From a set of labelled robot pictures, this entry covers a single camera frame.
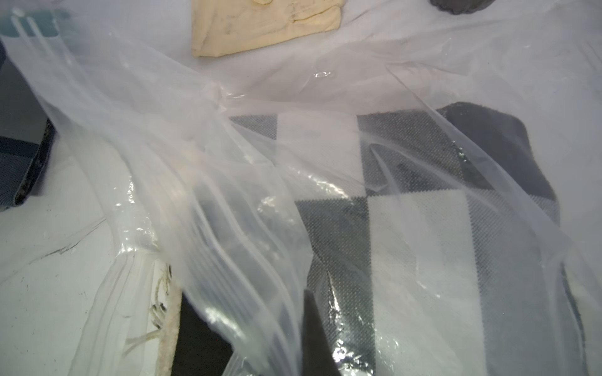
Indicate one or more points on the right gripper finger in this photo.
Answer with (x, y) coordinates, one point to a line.
(317, 357)

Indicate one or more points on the black white checked scarf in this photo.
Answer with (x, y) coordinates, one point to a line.
(421, 266)

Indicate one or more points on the clear plastic vacuum bag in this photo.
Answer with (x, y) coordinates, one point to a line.
(181, 185)

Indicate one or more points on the dark grey garment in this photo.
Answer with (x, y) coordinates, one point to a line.
(27, 136)

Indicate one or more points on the beige leather gloves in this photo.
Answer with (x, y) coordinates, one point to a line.
(221, 28)

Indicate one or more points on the purple glass vase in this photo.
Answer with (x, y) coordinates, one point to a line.
(458, 7)

